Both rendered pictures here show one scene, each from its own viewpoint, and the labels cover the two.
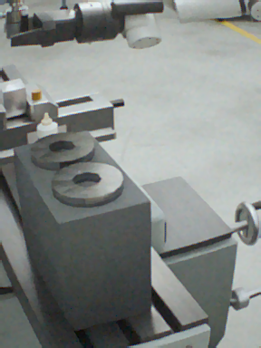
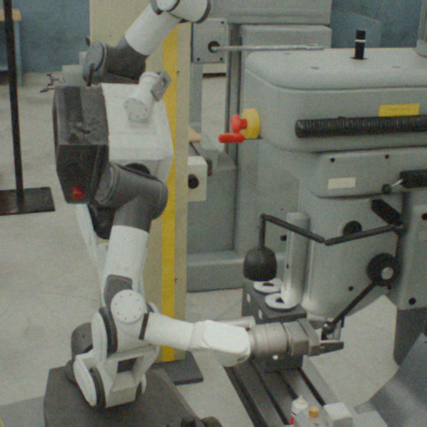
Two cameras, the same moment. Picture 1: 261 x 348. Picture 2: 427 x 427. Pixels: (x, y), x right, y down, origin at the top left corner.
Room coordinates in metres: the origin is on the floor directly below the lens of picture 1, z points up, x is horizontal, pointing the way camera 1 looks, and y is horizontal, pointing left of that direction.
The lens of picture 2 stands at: (2.71, 0.05, 2.17)
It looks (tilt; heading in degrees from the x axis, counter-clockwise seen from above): 23 degrees down; 185
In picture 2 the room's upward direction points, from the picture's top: 2 degrees clockwise
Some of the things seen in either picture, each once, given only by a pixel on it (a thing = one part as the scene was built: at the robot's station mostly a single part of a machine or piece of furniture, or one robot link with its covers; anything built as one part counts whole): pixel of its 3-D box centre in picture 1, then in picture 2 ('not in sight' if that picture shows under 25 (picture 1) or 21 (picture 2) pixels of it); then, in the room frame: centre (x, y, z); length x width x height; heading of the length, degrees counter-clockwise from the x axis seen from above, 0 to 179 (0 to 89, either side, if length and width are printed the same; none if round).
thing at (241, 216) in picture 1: (236, 227); not in sight; (1.35, -0.26, 0.62); 0.16 x 0.12 x 0.12; 111
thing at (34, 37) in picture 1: (26, 39); (315, 323); (1.09, 0.18, 1.21); 0.06 x 0.02 x 0.03; 108
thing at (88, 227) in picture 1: (79, 227); (272, 322); (0.78, 0.07, 1.02); 0.22 x 0.12 x 0.20; 23
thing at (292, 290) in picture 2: not in sight; (294, 258); (1.21, 0.11, 1.45); 0.04 x 0.04 x 0.21; 21
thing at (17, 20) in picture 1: (16, 24); (330, 336); (1.17, 0.21, 1.23); 0.05 x 0.05 x 0.05
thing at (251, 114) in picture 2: not in sight; (250, 123); (1.25, 0.00, 1.76); 0.06 x 0.02 x 0.06; 21
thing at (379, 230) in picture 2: not in sight; (359, 235); (1.36, 0.22, 1.58); 0.17 x 0.01 x 0.01; 125
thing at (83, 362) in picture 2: not in sight; (109, 376); (0.64, -0.46, 0.68); 0.21 x 0.20 x 0.13; 31
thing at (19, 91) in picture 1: (12, 98); (336, 420); (1.24, 0.24, 1.03); 0.06 x 0.05 x 0.06; 21
